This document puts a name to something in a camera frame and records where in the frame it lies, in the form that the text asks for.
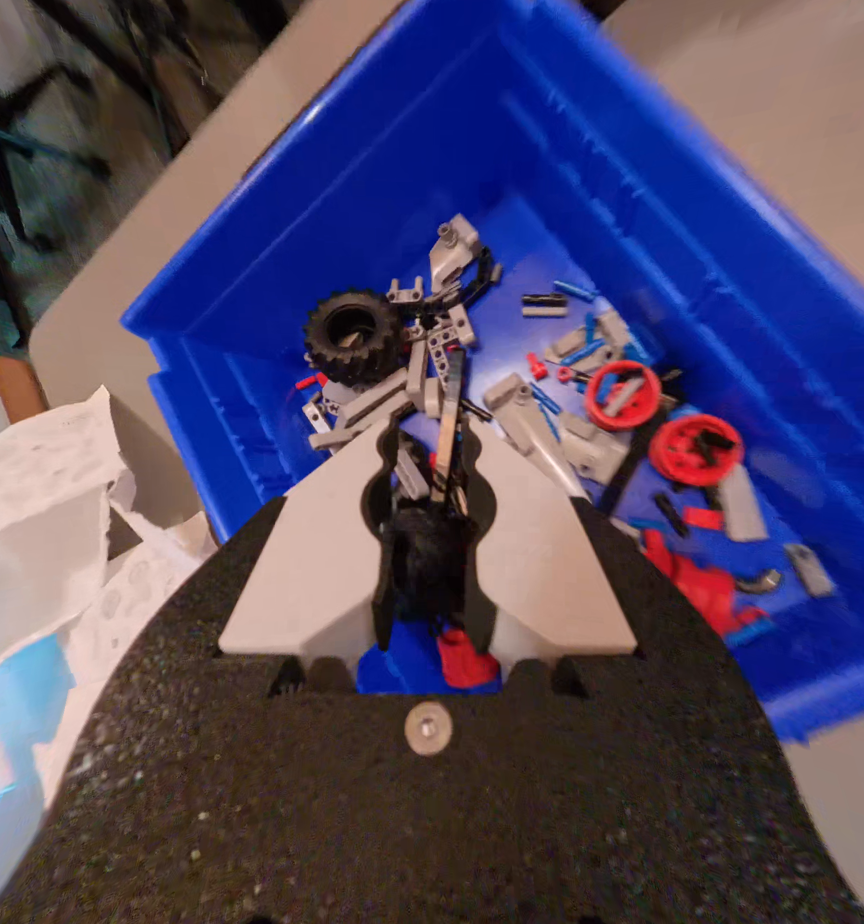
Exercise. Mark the small red toy piece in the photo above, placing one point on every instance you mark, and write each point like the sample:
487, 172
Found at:
464, 660

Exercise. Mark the clear bluish plastic bag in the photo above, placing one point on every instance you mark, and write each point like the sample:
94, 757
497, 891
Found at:
13, 722

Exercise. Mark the black chair frame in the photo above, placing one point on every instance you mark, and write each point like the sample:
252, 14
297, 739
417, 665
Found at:
6, 180

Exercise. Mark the pile of small toy parts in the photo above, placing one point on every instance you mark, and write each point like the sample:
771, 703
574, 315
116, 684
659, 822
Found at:
590, 447

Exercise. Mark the dark grey toy beam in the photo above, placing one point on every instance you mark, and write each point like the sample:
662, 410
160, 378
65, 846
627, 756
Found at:
452, 404

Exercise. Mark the red toy wheel hub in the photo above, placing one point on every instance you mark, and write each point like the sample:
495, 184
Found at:
589, 398
681, 463

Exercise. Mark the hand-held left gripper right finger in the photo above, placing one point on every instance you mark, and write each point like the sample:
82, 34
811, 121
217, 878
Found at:
547, 563

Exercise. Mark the red toy panel piece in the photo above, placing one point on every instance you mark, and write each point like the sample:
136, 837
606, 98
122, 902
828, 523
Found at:
699, 585

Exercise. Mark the black toy tyre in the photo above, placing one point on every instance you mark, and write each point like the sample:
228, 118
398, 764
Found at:
323, 339
432, 563

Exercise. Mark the blue plastic bin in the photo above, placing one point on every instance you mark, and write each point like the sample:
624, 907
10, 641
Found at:
619, 180

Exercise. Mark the grey toy frame assembly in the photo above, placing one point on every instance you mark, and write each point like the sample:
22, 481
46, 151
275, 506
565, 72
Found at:
374, 408

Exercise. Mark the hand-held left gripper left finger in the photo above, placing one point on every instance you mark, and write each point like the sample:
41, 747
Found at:
302, 548

